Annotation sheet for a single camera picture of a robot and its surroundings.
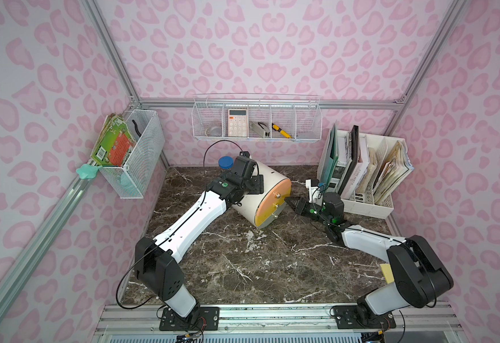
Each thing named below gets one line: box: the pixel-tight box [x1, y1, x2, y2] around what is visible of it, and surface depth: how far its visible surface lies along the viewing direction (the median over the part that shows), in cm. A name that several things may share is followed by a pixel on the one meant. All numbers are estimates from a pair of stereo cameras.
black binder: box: [338, 125, 360, 196], surface depth 88 cm
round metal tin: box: [205, 125, 223, 137], surface depth 98 cm
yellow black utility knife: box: [271, 122, 295, 140], surface depth 100 cm
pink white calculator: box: [227, 108, 248, 138], surface depth 97 cm
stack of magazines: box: [372, 140, 415, 206], surface depth 90 cm
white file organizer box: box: [317, 128, 414, 220], surface depth 95 cm
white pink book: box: [340, 135, 370, 201], surface depth 90 cm
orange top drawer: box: [255, 178, 293, 215], surface depth 80 cm
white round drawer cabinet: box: [231, 155, 292, 230], surface depth 82 cm
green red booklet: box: [90, 112, 137, 168], surface depth 73 cm
